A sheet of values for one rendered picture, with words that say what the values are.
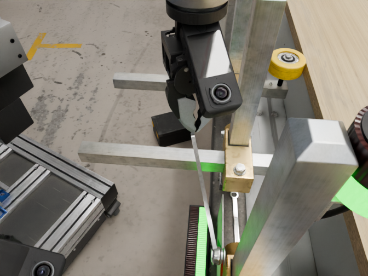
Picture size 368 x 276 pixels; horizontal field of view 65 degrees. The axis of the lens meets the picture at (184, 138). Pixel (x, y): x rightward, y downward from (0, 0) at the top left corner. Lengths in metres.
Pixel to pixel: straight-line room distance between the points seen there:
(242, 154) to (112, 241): 0.97
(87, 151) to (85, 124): 1.28
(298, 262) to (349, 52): 0.49
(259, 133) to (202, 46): 0.60
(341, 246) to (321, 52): 0.42
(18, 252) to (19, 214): 0.99
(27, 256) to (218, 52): 0.30
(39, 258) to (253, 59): 0.36
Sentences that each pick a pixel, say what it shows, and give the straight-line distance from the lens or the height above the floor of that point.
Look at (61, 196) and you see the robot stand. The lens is 1.33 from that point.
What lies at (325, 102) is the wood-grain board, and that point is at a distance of 0.63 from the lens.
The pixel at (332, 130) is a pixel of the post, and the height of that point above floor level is 1.16.
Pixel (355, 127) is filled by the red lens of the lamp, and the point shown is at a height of 1.16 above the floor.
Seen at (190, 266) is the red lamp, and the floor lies 0.70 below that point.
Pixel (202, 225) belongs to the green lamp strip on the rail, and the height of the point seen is 0.70.
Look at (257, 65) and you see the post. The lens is 0.43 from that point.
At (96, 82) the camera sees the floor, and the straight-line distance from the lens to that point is 2.14.
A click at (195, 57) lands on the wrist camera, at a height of 1.10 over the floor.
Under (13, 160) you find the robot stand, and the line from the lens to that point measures 1.54.
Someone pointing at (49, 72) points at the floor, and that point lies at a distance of 2.36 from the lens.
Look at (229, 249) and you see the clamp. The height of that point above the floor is 0.86.
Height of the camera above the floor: 1.28
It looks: 50 degrees down
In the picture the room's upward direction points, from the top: straight up
